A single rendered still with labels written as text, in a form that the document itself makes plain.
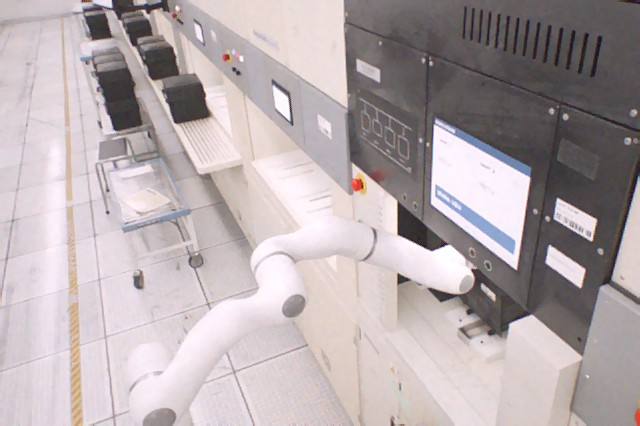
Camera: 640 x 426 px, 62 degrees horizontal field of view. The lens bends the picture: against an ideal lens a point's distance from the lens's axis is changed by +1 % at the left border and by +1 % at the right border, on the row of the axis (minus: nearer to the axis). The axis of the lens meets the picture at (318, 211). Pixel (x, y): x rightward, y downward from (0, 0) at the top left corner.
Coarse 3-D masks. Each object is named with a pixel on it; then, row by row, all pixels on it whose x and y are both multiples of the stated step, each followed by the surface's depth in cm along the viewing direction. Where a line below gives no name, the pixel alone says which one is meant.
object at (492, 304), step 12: (480, 276) 153; (480, 288) 155; (492, 288) 149; (468, 300) 165; (480, 300) 158; (492, 300) 151; (504, 300) 147; (468, 312) 168; (480, 312) 160; (492, 312) 154; (504, 312) 149; (516, 312) 152; (528, 312) 154; (492, 324) 156; (504, 324) 152
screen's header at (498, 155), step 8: (440, 120) 109; (440, 128) 109; (448, 128) 107; (456, 136) 105; (464, 136) 102; (472, 136) 100; (472, 144) 101; (480, 144) 99; (488, 152) 97; (496, 152) 95; (504, 160) 93; (512, 160) 91; (520, 168) 90; (528, 168) 88; (528, 176) 89
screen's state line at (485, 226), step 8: (440, 192) 116; (448, 192) 113; (440, 200) 117; (448, 200) 114; (456, 200) 111; (456, 208) 112; (464, 208) 109; (464, 216) 110; (472, 216) 107; (480, 216) 105; (480, 224) 105; (488, 224) 103; (488, 232) 103; (496, 232) 101; (504, 232) 99; (496, 240) 102; (504, 240) 99; (512, 240) 97; (512, 248) 98
